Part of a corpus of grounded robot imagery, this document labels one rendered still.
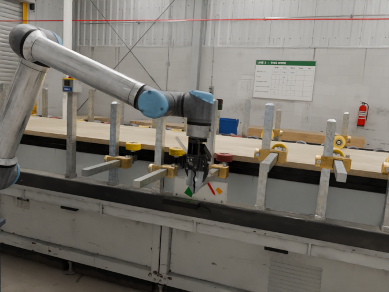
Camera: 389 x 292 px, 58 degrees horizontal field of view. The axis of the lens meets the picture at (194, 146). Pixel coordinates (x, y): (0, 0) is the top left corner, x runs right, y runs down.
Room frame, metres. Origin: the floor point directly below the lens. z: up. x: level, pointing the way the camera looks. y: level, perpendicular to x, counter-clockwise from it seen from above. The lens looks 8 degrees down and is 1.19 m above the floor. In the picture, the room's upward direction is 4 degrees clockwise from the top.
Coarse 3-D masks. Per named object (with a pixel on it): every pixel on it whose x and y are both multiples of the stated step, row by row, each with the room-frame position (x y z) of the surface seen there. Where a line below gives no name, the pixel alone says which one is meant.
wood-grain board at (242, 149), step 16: (32, 128) 2.22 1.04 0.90; (48, 128) 2.28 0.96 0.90; (64, 128) 2.33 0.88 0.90; (80, 128) 2.39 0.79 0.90; (96, 128) 2.46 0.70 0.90; (128, 128) 2.59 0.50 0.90; (144, 128) 2.67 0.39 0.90; (144, 144) 1.87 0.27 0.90; (176, 144) 1.93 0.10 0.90; (224, 144) 2.06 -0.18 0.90; (240, 144) 2.10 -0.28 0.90; (256, 144) 2.15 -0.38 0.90; (272, 144) 2.20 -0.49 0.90; (288, 144) 2.26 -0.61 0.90; (304, 144) 2.31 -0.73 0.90; (240, 160) 1.70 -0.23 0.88; (256, 160) 1.67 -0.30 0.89; (288, 160) 1.64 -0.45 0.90; (304, 160) 1.67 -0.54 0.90; (352, 160) 1.77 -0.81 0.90; (368, 160) 1.80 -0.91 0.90; (384, 160) 1.84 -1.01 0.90; (368, 176) 1.51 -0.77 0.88; (384, 176) 1.49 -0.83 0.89
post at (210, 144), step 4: (216, 100) 1.57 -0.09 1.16; (216, 104) 1.57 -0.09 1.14; (216, 108) 1.57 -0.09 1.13; (212, 112) 1.56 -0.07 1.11; (216, 112) 1.58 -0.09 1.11; (212, 116) 1.56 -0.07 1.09; (216, 116) 1.58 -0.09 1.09; (212, 120) 1.56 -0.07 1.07; (216, 120) 1.59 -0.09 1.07; (212, 124) 1.56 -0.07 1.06; (212, 128) 1.56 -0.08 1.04; (212, 132) 1.56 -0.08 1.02; (212, 136) 1.56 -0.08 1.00; (208, 140) 1.56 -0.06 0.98; (212, 140) 1.56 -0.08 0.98; (208, 144) 1.56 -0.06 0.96; (212, 144) 1.56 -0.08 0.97; (208, 148) 1.56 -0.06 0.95; (212, 148) 1.56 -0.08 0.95; (212, 152) 1.56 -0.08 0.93; (212, 156) 1.57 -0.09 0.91; (212, 160) 1.57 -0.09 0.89; (212, 164) 1.58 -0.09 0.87
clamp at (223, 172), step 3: (210, 165) 1.56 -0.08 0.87; (213, 165) 1.56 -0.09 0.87; (216, 165) 1.57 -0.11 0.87; (219, 165) 1.57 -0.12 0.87; (222, 165) 1.58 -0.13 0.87; (210, 168) 1.55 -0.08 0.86; (216, 168) 1.54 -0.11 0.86; (219, 168) 1.54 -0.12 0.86; (222, 168) 1.53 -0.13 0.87; (225, 168) 1.53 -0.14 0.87; (228, 168) 1.56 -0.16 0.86; (219, 171) 1.54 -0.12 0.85; (222, 171) 1.53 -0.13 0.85; (225, 171) 1.53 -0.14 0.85; (228, 171) 1.56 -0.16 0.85; (219, 174) 1.54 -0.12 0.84; (222, 174) 1.53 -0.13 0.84; (225, 174) 1.53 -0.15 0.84; (228, 174) 1.57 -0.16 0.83; (219, 177) 1.54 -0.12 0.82; (222, 177) 1.53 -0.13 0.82; (225, 177) 1.53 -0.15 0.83
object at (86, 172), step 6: (132, 156) 1.81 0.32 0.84; (108, 162) 1.63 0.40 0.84; (114, 162) 1.64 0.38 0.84; (120, 162) 1.70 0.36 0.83; (132, 162) 1.84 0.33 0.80; (90, 168) 1.48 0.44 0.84; (96, 168) 1.51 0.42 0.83; (102, 168) 1.55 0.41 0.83; (108, 168) 1.60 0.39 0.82; (84, 174) 1.45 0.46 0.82; (90, 174) 1.47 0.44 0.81
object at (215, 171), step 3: (213, 168) 1.55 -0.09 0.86; (213, 171) 1.47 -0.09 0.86; (216, 171) 1.51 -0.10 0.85; (216, 174) 1.51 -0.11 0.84; (207, 177) 1.38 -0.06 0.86; (210, 177) 1.42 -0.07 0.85; (213, 177) 1.46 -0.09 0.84; (195, 180) 1.30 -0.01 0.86; (207, 180) 1.38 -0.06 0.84; (210, 180) 1.42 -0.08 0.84; (195, 183) 1.29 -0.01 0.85; (204, 183) 1.34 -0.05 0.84; (201, 186) 1.31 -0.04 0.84
